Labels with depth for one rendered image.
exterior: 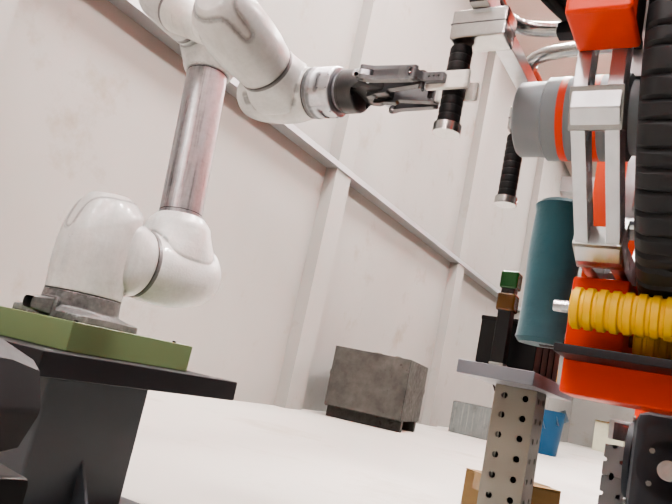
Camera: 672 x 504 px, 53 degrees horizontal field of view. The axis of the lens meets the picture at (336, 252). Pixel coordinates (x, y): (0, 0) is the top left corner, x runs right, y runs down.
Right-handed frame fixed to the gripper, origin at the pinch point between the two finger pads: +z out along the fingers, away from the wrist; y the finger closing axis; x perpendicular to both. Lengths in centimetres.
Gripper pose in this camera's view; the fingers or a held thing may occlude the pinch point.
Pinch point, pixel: (453, 86)
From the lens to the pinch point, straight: 109.8
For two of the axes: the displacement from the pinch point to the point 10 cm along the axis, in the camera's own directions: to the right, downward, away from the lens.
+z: 8.5, 0.8, -5.2
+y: -4.8, -2.6, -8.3
